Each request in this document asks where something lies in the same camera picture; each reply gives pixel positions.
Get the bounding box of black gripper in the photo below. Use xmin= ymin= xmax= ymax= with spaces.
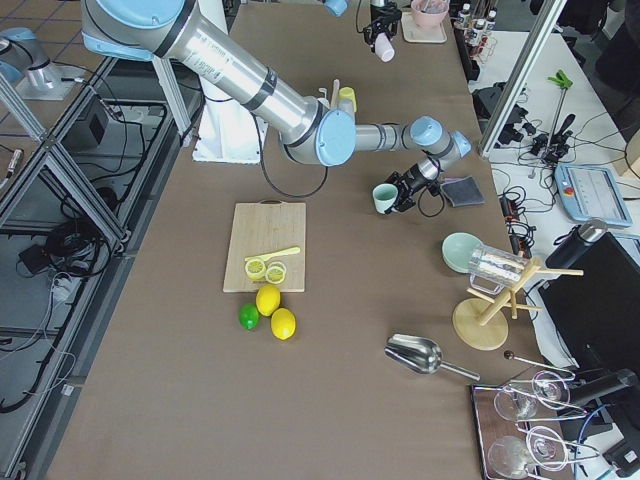
xmin=384 ymin=167 xmax=430 ymax=214
xmin=363 ymin=4 xmax=402 ymax=50

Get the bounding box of green plastic cup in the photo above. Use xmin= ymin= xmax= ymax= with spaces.
xmin=372 ymin=183 xmax=398 ymax=215

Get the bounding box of pink plastic cup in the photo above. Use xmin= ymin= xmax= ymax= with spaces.
xmin=374 ymin=32 xmax=395 ymax=62

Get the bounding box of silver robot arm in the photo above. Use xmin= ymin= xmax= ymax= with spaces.
xmin=81 ymin=1 xmax=471 ymax=212
xmin=321 ymin=0 xmax=402 ymax=50

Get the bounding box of yellow plastic cup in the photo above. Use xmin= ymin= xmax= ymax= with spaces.
xmin=338 ymin=87 xmax=357 ymax=113

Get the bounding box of white plastic cup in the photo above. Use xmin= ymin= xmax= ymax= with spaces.
xmin=337 ymin=98 xmax=355 ymax=118

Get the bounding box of cream plastic tray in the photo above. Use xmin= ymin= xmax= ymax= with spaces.
xmin=401 ymin=12 xmax=447 ymax=44

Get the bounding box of pink bowl with ice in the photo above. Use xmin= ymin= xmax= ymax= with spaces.
xmin=410 ymin=0 xmax=449 ymax=28

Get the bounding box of grey folded cloth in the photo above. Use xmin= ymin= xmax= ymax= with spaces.
xmin=440 ymin=176 xmax=485 ymax=208

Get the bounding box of green ceramic bowl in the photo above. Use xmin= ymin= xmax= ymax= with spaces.
xmin=441 ymin=232 xmax=483 ymax=274

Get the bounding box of glass pitcher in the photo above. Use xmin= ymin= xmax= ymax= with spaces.
xmin=468 ymin=244 xmax=528 ymax=295

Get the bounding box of wooden cutting board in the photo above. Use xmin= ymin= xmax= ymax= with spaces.
xmin=223 ymin=202 xmax=306 ymax=293

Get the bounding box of lemon slice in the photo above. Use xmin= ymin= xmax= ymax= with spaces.
xmin=245 ymin=258 xmax=267 ymax=281
xmin=264 ymin=261 xmax=287 ymax=285

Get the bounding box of yellow plastic knife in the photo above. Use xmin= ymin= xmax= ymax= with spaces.
xmin=244 ymin=246 xmax=301 ymax=262

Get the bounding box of wooden mug tree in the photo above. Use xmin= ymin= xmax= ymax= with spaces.
xmin=452 ymin=257 xmax=584 ymax=351

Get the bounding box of metal scoop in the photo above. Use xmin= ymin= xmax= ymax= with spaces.
xmin=384 ymin=333 xmax=480 ymax=382

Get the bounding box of yellow lemon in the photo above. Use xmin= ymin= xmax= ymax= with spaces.
xmin=271 ymin=307 xmax=297 ymax=340
xmin=256 ymin=284 xmax=281 ymax=317

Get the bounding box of black water bottle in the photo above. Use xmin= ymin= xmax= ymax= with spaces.
xmin=545 ymin=218 xmax=608 ymax=269

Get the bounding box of blue teach pendant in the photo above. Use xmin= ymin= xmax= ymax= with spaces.
xmin=554 ymin=164 xmax=633 ymax=228

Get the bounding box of green lime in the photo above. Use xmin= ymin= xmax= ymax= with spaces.
xmin=238 ymin=303 xmax=261 ymax=331

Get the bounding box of black computer monitor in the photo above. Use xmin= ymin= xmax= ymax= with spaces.
xmin=540 ymin=233 xmax=639 ymax=373

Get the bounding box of wine glass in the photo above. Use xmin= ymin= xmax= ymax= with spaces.
xmin=525 ymin=426 xmax=568 ymax=471
xmin=531 ymin=370 xmax=570 ymax=410
xmin=488 ymin=436 xmax=533 ymax=479
xmin=493 ymin=388 xmax=538 ymax=422

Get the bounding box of dark tray with glasses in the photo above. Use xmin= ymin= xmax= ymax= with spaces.
xmin=470 ymin=380 xmax=599 ymax=479

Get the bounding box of white wire cup holder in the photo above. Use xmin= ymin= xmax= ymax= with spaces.
xmin=318 ymin=79 xmax=349 ymax=110

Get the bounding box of aluminium frame post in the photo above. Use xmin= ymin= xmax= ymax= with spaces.
xmin=477 ymin=0 xmax=567 ymax=160

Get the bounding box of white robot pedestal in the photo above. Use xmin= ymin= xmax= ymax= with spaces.
xmin=177 ymin=0 xmax=264 ymax=164

